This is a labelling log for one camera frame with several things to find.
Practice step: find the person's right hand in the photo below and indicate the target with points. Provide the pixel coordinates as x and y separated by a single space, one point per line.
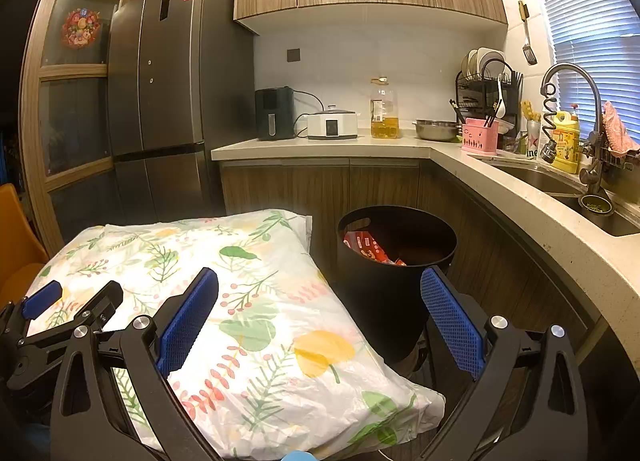
298 456

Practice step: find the wooden glass panel door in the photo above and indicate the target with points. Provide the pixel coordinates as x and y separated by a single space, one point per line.
35 141

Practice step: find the steel kitchen faucet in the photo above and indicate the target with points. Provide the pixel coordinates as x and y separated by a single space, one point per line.
595 91

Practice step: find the dark grey refrigerator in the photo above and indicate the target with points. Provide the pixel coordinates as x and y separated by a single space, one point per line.
175 91

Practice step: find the white electric cooker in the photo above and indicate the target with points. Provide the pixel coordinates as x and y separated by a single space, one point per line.
332 126

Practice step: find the pink dish cloth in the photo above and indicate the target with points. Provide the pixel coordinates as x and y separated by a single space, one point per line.
620 131

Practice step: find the large red white plastic bag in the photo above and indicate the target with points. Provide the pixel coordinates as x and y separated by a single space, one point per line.
365 246

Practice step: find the black trash bin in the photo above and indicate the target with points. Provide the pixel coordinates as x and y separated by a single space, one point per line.
390 311

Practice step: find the window blind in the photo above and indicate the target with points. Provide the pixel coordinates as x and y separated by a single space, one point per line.
590 16

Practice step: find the steel kitchen sink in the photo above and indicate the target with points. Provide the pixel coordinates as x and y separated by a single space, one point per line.
545 181

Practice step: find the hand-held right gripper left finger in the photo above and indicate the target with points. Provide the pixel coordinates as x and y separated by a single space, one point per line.
187 323

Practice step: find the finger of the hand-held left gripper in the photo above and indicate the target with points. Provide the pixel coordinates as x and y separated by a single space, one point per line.
102 301
42 300

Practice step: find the black dish rack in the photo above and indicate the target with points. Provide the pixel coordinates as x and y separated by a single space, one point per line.
462 96

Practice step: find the black air fryer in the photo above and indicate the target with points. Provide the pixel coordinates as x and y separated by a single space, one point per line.
274 111

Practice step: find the dark wall socket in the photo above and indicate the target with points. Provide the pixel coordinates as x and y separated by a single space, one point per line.
293 54

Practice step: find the white plates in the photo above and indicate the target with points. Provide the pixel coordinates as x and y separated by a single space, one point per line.
482 61

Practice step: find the orange chair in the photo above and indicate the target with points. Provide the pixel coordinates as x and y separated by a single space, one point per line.
20 251

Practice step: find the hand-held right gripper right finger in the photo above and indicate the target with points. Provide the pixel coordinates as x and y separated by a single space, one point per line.
452 323

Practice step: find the yellow detergent bottle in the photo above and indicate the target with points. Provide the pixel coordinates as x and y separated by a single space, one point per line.
567 146

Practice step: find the white drink can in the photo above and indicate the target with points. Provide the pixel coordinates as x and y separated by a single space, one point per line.
533 146

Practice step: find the cooking oil bottle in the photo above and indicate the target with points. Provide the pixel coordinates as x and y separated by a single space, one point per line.
385 121

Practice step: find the round sink strainer cup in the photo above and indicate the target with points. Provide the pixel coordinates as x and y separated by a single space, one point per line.
596 205

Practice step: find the floral plastic tablecloth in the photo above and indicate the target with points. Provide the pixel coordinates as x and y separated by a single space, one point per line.
250 331

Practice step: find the kitchen counter with wooden cabinets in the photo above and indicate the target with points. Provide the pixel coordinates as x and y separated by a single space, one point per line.
300 191

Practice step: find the colourful flower sticker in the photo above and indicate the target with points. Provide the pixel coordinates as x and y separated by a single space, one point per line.
81 28

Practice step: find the pink utensil holder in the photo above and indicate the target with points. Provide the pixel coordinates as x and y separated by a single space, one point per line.
477 138

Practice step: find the hanging spatula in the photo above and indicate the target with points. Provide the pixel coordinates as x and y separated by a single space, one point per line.
529 55

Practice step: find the steel bowl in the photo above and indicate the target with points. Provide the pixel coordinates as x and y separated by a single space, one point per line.
436 131

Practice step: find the white spoon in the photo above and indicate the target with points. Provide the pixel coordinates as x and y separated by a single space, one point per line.
500 103

